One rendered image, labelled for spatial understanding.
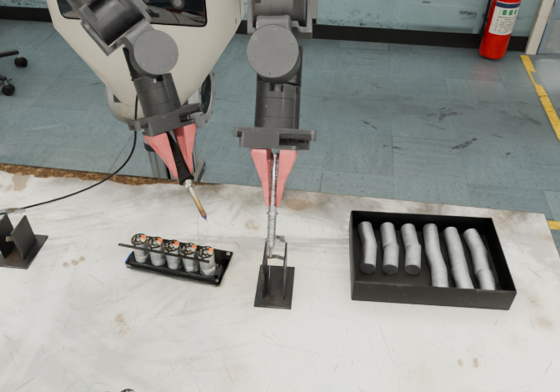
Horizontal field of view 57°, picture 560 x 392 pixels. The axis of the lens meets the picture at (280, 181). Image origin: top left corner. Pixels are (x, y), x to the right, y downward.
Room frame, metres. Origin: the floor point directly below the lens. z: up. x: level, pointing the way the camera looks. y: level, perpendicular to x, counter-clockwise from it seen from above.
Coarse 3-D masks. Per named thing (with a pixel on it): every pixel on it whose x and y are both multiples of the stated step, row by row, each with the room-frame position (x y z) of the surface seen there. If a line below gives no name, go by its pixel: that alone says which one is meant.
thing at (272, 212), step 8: (272, 168) 0.52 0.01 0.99; (272, 176) 0.51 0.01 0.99; (272, 184) 0.50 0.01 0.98; (272, 192) 0.50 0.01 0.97; (272, 200) 0.49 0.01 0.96; (272, 208) 0.49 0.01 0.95; (272, 216) 0.48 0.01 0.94; (272, 224) 0.48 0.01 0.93; (272, 232) 0.47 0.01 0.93; (272, 240) 0.46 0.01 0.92
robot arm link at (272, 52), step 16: (272, 16) 0.54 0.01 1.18; (288, 16) 0.54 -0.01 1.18; (256, 32) 0.53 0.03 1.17; (272, 32) 0.53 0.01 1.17; (288, 32) 0.53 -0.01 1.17; (304, 32) 0.60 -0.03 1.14; (256, 48) 0.52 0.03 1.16; (272, 48) 0.52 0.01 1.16; (288, 48) 0.52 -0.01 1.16; (256, 64) 0.51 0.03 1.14; (272, 64) 0.51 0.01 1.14; (288, 64) 0.51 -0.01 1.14; (272, 80) 0.52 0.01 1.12; (288, 80) 0.55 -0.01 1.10
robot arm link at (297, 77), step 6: (300, 48) 0.60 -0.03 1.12; (300, 54) 0.59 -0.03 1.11; (300, 66) 0.59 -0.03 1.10; (300, 72) 0.58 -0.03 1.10; (258, 78) 0.58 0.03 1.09; (294, 78) 0.57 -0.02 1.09; (300, 78) 0.58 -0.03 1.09; (276, 84) 0.57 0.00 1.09; (282, 84) 0.57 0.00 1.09; (288, 84) 0.57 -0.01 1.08; (294, 84) 0.58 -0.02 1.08; (300, 84) 0.58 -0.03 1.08; (276, 90) 0.56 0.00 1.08
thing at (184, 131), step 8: (160, 120) 0.62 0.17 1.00; (168, 120) 0.63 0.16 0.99; (176, 120) 0.63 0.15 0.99; (184, 120) 0.66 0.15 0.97; (192, 120) 0.64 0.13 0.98; (144, 128) 0.62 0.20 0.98; (152, 128) 0.61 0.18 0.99; (160, 128) 0.62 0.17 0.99; (168, 128) 0.62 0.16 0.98; (176, 128) 0.66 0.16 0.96; (184, 128) 0.63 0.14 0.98; (192, 128) 0.64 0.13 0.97; (176, 136) 0.66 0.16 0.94; (184, 136) 0.63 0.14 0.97; (192, 136) 0.63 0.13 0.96; (184, 144) 0.63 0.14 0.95; (192, 144) 0.63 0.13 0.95; (184, 152) 0.65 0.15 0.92; (184, 160) 0.64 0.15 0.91
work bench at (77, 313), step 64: (0, 192) 0.75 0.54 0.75; (64, 192) 0.75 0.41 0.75; (128, 192) 0.75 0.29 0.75; (256, 192) 0.75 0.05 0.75; (320, 192) 0.75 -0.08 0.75; (64, 256) 0.59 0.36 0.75; (256, 256) 0.59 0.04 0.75; (320, 256) 0.59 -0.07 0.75; (512, 256) 0.59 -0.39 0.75; (0, 320) 0.46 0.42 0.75; (64, 320) 0.46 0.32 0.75; (128, 320) 0.46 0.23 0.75; (192, 320) 0.46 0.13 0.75; (256, 320) 0.46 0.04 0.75; (320, 320) 0.46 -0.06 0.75; (384, 320) 0.46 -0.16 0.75; (448, 320) 0.46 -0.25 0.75; (512, 320) 0.46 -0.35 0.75; (0, 384) 0.36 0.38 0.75; (64, 384) 0.36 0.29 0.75; (128, 384) 0.36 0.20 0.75; (192, 384) 0.36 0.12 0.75; (256, 384) 0.36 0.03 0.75; (320, 384) 0.36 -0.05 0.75; (384, 384) 0.36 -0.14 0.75; (448, 384) 0.36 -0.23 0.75; (512, 384) 0.36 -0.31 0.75
